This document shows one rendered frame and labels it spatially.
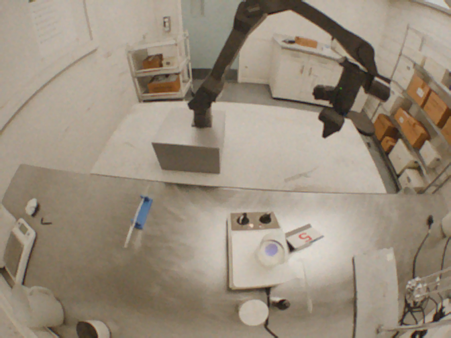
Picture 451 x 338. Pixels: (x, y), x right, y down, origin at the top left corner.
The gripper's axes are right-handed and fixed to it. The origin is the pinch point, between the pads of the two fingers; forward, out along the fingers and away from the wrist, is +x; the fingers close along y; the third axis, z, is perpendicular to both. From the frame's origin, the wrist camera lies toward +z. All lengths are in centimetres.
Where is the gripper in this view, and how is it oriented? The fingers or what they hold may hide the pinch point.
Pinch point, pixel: (332, 121)
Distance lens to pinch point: 53.7
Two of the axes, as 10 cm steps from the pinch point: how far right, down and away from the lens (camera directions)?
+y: -6.9, 6.0, -4.1
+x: 0.1, 5.7, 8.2
